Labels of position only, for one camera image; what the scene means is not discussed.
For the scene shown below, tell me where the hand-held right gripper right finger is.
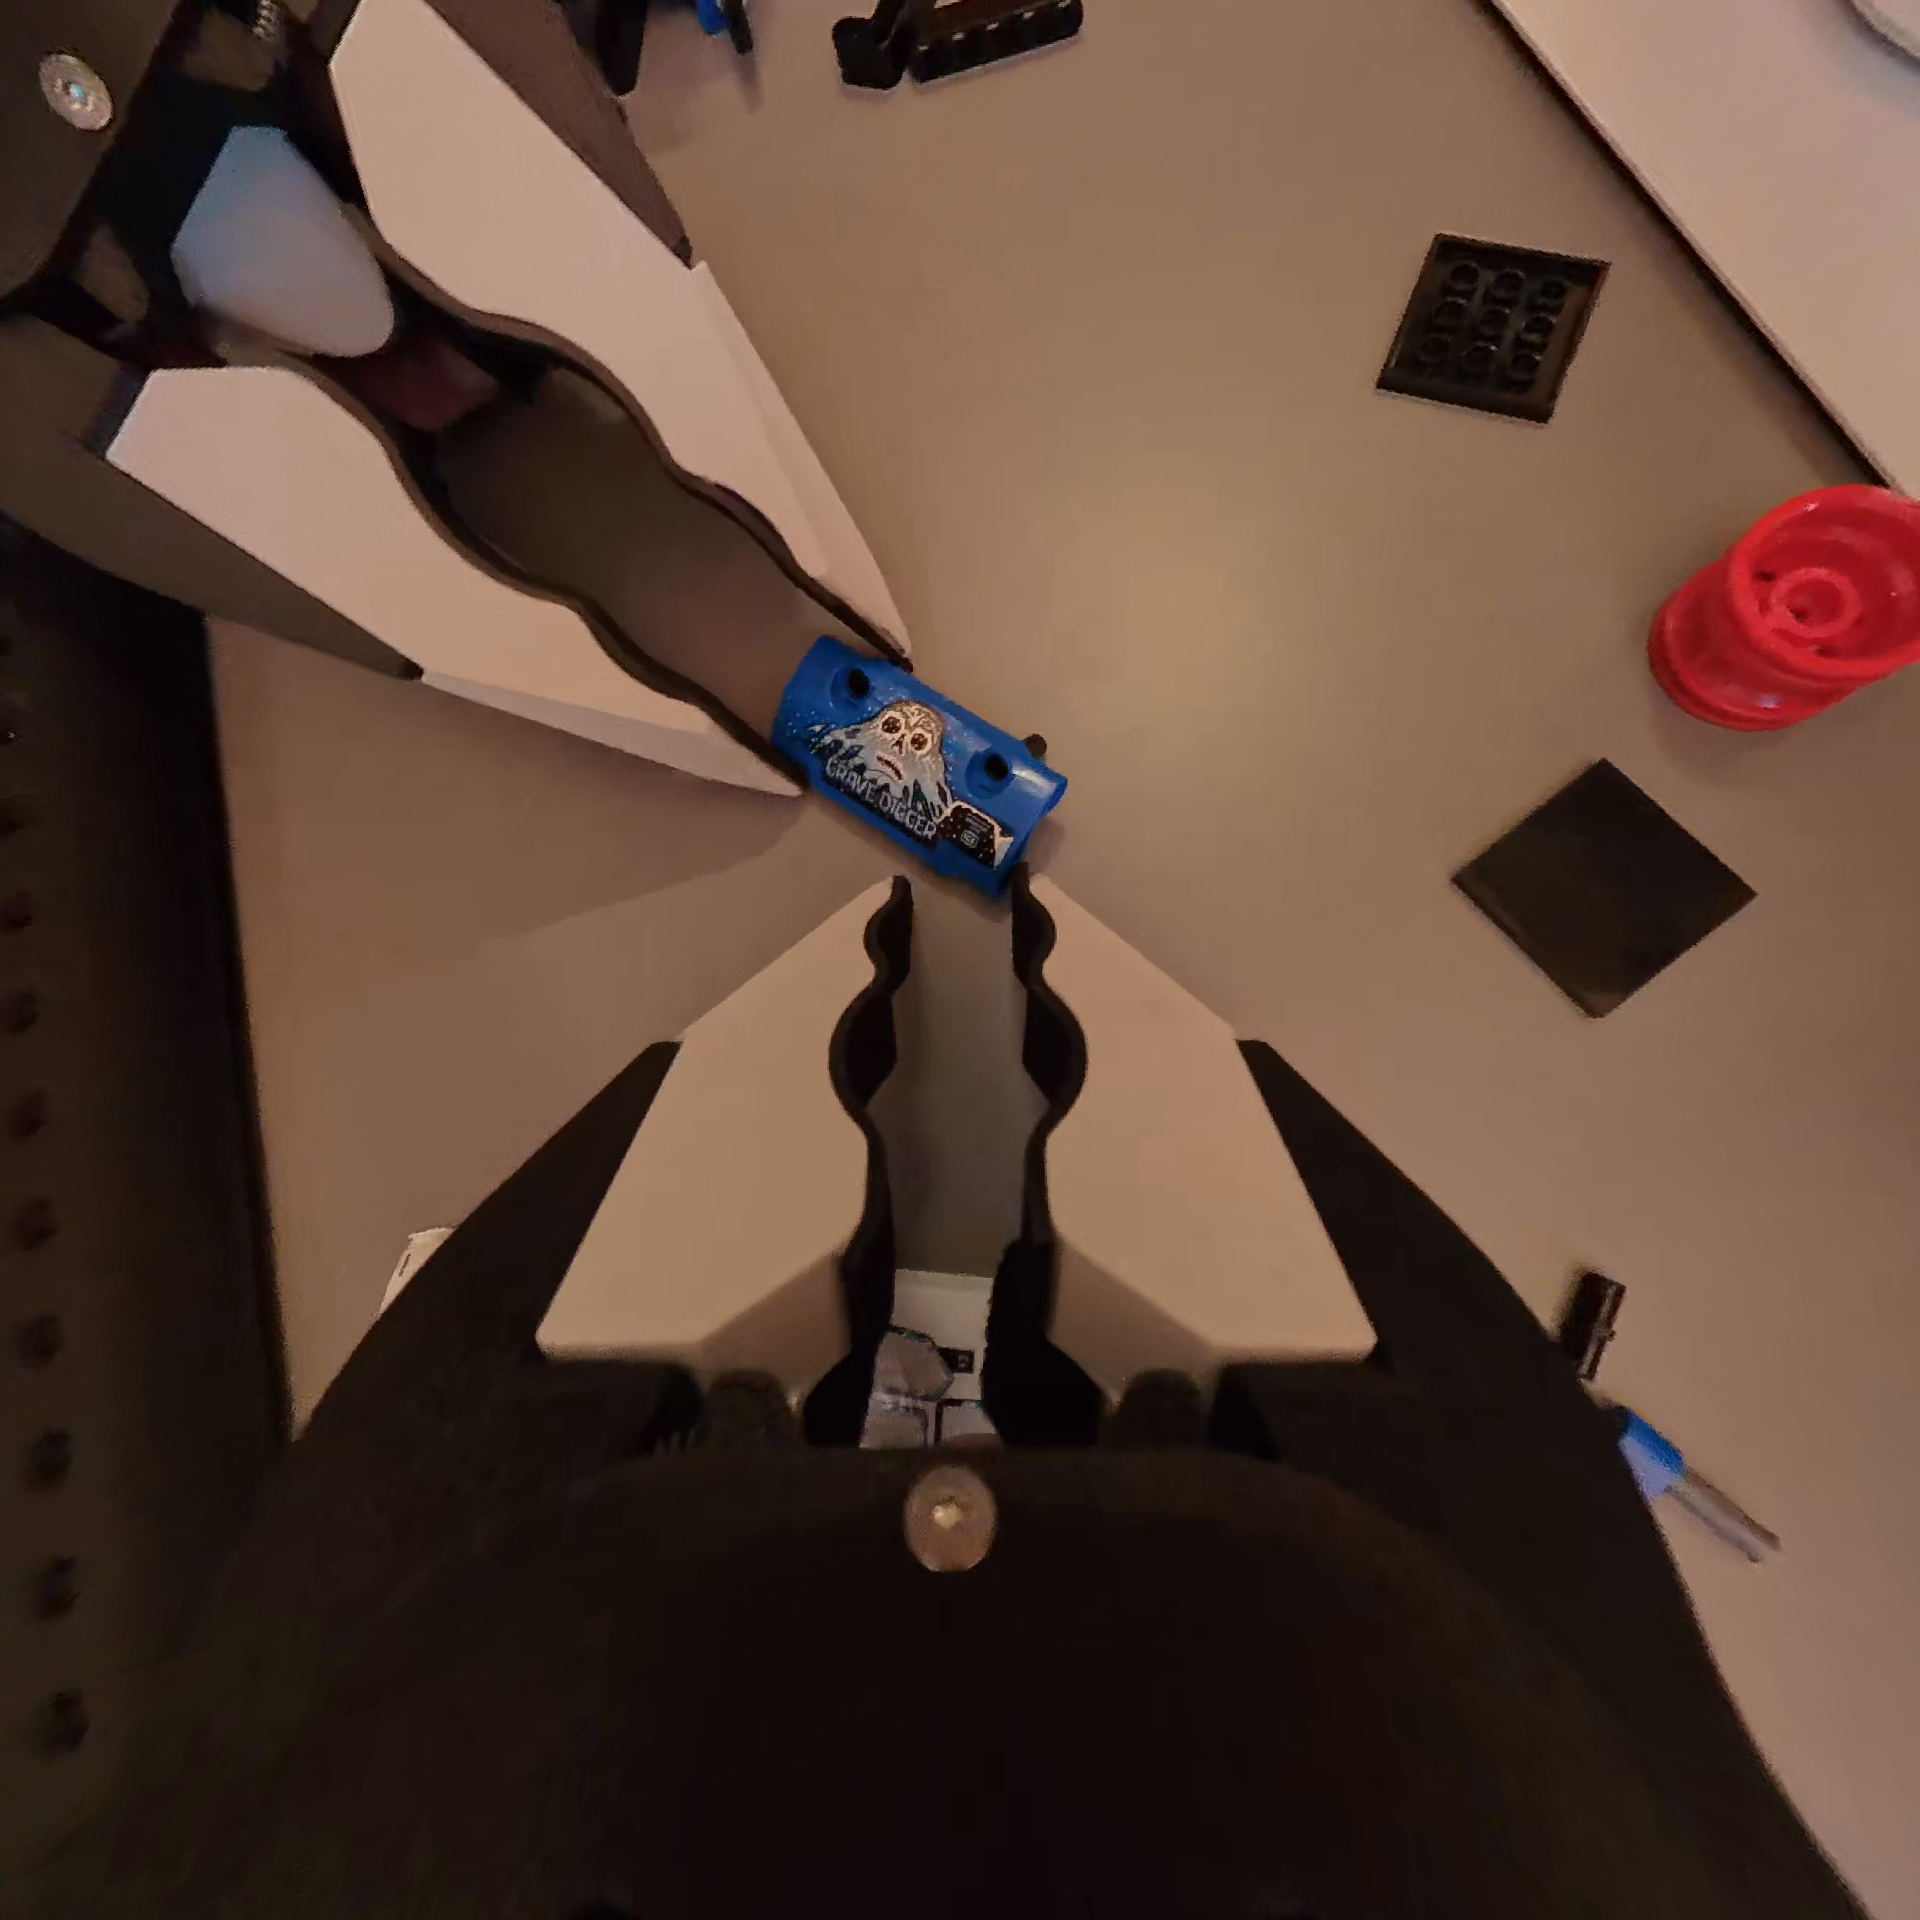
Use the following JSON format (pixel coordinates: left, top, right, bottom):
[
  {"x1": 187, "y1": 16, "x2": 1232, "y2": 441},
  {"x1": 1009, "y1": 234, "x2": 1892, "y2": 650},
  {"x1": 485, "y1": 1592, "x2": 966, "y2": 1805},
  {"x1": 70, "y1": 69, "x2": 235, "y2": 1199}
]
[{"x1": 982, "y1": 866, "x2": 1379, "y2": 1442}]

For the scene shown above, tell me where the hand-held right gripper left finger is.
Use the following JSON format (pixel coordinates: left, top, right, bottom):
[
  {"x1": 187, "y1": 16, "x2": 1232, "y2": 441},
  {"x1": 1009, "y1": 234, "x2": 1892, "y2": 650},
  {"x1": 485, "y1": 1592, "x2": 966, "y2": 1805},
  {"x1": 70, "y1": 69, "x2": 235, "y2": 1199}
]
[{"x1": 536, "y1": 876, "x2": 913, "y2": 1412}]

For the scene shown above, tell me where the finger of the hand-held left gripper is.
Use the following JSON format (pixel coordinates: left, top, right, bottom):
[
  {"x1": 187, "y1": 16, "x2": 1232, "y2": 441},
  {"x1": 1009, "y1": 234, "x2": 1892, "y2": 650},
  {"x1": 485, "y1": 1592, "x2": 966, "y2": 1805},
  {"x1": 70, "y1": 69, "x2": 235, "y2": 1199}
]
[
  {"x1": 321, "y1": 0, "x2": 918, "y2": 675},
  {"x1": 0, "y1": 360, "x2": 803, "y2": 799}
]

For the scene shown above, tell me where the blue printed curved panel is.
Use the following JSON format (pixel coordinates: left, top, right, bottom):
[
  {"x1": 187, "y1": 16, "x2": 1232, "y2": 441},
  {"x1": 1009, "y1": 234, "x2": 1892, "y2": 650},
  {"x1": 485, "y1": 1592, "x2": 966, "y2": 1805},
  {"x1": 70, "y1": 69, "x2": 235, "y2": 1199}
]
[{"x1": 767, "y1": 635, "x2": 1069, "y2": 902}]

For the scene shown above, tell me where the grey desk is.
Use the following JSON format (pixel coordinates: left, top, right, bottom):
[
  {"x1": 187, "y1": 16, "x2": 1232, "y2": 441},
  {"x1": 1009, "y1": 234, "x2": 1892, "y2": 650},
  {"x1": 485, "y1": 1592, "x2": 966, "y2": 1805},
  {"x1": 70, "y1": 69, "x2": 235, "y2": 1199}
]
[{"x1": 210, "y1": 0, "x2": 1920, "y2": 1920}]

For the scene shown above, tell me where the black connector pin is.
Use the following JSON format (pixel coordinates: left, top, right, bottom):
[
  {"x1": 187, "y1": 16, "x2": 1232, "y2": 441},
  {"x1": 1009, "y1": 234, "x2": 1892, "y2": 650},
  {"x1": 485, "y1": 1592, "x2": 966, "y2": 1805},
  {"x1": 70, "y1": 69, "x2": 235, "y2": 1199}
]
[{"x1": 1556, "y1": 1266, "x2": 1629, "y2": 1383}]

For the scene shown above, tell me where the black smooth square tile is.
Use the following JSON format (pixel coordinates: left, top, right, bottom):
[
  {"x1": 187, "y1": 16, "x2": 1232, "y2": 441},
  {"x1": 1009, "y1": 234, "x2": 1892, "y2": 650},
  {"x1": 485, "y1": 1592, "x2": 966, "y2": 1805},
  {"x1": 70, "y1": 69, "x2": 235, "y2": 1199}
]
[{"x1": 1449, "y1": 757, "x2": 1758, "y2": 1020}]

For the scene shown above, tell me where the red wheel rim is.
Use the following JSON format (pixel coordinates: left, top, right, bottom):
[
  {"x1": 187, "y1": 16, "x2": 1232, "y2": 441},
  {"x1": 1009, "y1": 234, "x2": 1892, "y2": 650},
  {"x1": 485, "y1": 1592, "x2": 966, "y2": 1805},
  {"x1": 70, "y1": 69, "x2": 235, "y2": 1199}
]
[{"x1": 1645, "y1": 483, "x2": 1920, "y2": 735}]

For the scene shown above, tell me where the black studded square plate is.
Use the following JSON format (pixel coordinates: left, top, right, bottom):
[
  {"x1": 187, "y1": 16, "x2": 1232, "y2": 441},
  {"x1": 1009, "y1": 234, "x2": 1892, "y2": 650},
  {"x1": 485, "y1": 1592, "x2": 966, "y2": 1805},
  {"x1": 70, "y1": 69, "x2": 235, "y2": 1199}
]
[{"x1": 1376, "y1": 232, "x2": 1612, "y2": 427}]

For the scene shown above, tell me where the white book stand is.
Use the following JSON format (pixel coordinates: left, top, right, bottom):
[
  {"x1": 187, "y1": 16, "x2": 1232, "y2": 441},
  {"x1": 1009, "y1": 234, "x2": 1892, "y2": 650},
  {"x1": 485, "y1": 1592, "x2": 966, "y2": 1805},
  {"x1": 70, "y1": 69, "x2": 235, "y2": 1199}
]
[{"x1": 1492, "y1": 0, "x2": 1920, "y2": 499}]

